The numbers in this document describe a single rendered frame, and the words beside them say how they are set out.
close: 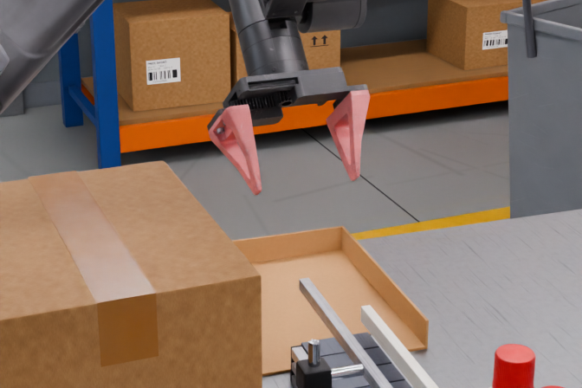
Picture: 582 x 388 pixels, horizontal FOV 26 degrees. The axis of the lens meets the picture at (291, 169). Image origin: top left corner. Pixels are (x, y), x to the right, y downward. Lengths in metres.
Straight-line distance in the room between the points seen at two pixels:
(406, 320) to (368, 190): 2.63
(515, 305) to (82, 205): 0.67
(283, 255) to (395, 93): 2.95
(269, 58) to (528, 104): 2.22
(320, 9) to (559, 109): 2.12
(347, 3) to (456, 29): 3.75
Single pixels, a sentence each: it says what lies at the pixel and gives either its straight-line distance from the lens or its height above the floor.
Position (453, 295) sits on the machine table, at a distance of 1.70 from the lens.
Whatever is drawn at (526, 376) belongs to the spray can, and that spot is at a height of 1.07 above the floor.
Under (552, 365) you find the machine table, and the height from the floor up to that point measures 0.83.
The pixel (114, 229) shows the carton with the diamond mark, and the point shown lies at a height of 1.12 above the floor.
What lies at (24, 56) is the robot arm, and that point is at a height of 1.47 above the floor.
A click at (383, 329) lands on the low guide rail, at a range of 1.43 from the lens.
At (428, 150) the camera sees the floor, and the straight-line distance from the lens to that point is 4.61.
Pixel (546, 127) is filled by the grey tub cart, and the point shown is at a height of 0.52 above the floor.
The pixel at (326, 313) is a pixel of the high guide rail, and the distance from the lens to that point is 1.36.
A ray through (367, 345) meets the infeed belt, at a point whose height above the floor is 0.88.
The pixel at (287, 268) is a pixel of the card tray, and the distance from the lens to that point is 1.75.
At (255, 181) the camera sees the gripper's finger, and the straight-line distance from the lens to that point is 1.12.
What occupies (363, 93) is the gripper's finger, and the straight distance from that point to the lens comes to 1.16.
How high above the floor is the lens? 1.60
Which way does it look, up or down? 21 degrees down
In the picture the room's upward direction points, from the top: straight up
